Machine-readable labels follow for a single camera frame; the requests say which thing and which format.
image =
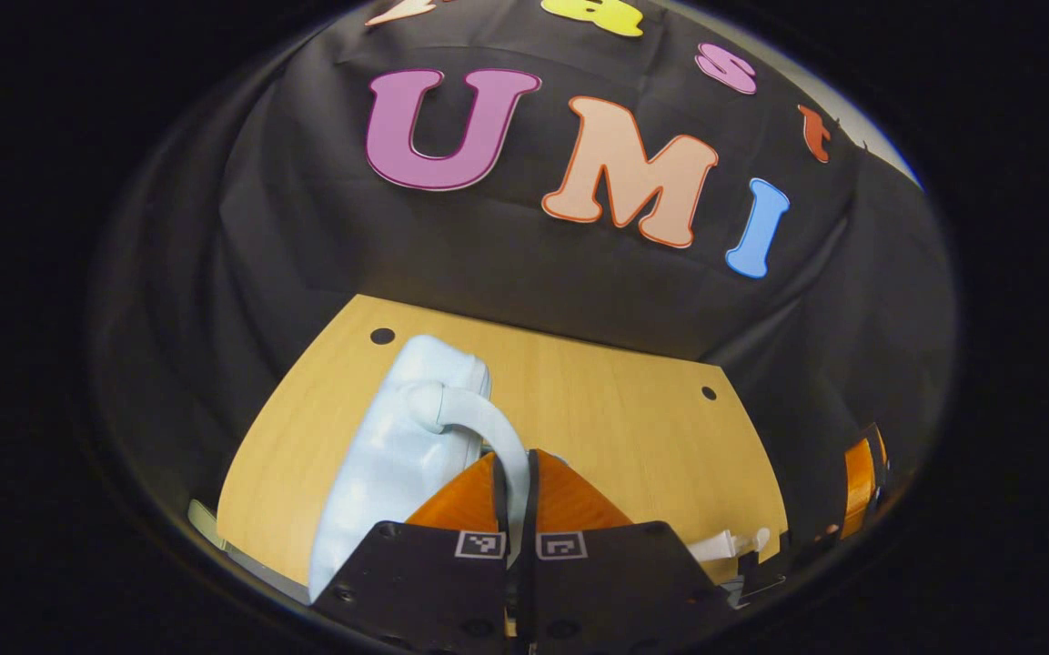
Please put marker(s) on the white pump bottle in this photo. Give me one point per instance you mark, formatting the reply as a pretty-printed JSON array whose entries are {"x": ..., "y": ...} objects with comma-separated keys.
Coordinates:
[{"x": 715, "y": 546}]

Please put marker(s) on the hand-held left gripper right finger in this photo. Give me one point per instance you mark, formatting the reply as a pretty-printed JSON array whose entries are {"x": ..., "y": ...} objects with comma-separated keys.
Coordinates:
[{"x": 531, "y": 518}]

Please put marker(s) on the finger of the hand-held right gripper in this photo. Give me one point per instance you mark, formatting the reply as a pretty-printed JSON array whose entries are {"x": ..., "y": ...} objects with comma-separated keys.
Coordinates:
[{"x": 861, "y": 482}]

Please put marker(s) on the black backdrop cloth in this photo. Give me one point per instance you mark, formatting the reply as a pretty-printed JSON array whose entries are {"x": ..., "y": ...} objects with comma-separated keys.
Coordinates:
[{"x": 488, "y": 264}]

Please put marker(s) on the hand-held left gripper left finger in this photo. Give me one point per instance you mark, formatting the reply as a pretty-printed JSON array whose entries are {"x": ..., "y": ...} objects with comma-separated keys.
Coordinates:
[{"x": 501, "y": 523}]

